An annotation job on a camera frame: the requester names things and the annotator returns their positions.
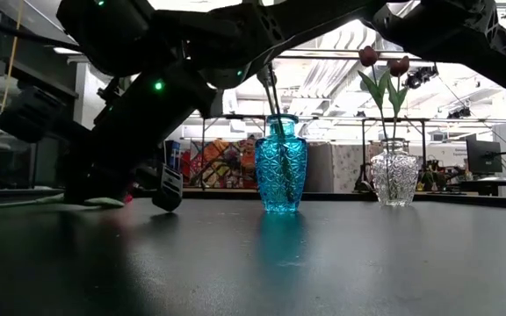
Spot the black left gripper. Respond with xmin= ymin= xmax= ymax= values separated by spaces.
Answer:
xmin=64 ymin=130 xmax=184 ymax=213

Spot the pink artificial tulip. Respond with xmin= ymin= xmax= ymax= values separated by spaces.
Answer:
xmin=0 ymin=192 xmax=134 ymax=211

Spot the dark blue artificial tulip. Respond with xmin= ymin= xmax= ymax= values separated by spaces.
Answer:
xmin=256 ymin=64 xmax=286 ymax=133
xmin=268 ymin=63 xmax=297 ymax=204

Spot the red artificial tulip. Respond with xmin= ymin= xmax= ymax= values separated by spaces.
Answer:
xmin=357 ymin=45 xmax=390 ymax=141
xmin=387 ymin=55 xmax=412 ymax=140

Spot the blue cut glass vase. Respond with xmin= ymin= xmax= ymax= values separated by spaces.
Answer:
xmin=254 ymin=112 xmax=309 ymax=215

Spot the clear cut glass vase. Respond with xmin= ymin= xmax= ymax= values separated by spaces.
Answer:
xmin=370 ymin=137 xmax=422 ymax=208

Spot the colourful patchwork quilt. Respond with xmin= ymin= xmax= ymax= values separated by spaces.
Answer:
xmin=181 ymin=138 xmax=257 ymax=190

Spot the person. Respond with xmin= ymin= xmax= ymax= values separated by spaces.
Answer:
xmin=238 ymin=134 xmax=257 ymax=176

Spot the pale patterned partition panel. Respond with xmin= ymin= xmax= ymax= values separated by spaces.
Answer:
xmin=304 ymin=141 xmax=388 ymax=194

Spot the black tripod stand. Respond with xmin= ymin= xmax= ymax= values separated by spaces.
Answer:
xmin=352 ymin=118 xmax=375 ymax=193

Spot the long overhead light bar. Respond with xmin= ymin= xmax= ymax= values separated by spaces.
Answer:
xmin=52 ymin=45 xmax=423 ymax=62

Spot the dark desk clutter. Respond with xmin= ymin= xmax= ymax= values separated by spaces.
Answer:
xmin=417 ymin=165 xmax=459 ymax=193

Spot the large black spotlight cluster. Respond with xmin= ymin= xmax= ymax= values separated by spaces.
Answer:
xmin=403 ymin=64 xmax=440 ymax=91

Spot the small black spotlight cluster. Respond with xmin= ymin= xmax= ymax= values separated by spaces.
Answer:
xmin=447 ymin=106 xmax=473 ymax=120

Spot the large black computer monitor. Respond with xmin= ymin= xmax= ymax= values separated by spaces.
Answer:
xmin=465 ymin=133 xmax=503 ymax=176

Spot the dark office desk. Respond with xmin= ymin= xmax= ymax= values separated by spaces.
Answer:
xmin=458 ymin=176 xmax=506 ymax=198

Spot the black background frame rig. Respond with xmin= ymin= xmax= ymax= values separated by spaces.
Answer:
xmin=182 ymin=112 xmax=506 ymax=194

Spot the yellow hanging cable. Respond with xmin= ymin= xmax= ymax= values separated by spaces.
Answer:
xmin=0 ymin=11 xmax=22 ymax=176

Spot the black table edge rail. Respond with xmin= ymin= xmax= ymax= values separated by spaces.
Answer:
xmin=0 ymin=187 xmax=506 ymax=211

